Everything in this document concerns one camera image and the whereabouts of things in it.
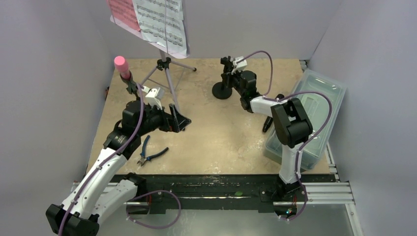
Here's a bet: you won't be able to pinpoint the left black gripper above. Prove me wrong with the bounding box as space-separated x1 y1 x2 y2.
137 101 190 136

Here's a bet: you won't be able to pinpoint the black microphone stand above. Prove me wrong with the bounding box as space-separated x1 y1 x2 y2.
120 71 139 100
211 56 233 100

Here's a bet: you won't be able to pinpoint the black marker pen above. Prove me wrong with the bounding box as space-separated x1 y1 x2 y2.
262 94 285 134

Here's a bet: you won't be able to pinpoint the lilac music stand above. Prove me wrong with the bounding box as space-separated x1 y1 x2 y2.
107 0 197 109

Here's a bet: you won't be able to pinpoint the pink toy microphone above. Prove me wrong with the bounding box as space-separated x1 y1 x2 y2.
114 56 131 80

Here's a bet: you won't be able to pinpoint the white sheet music page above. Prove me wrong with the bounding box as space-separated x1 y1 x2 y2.
133 0 188 58

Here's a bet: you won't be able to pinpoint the pink sheet music page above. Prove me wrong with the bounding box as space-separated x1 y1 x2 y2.
107 0 140 31

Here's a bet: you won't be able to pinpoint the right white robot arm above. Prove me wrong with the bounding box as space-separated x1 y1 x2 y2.
220 70 313 200

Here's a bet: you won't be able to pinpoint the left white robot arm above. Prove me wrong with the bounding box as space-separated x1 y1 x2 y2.
46 99 191 236

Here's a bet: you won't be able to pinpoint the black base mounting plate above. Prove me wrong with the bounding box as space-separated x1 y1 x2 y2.
81 174 336 216

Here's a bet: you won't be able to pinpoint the clear plastic storage box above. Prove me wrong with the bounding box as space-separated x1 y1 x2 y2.
263 69 347 172

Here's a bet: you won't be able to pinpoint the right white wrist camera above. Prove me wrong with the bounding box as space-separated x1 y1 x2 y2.
231 56 247 74

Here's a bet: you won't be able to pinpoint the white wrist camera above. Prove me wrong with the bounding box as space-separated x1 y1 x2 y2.
231 56 247 74
142 86 165 110

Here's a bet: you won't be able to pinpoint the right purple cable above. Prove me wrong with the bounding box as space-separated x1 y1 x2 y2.
239 50 333 222

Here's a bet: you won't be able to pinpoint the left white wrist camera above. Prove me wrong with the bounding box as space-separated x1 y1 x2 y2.
142 86 165 110

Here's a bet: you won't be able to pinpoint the blue handled pliers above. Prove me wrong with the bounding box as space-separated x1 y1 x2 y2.
137 135 169 167

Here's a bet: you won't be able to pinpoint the aluminium rail frame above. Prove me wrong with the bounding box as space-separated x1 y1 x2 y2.
60 59 364 236

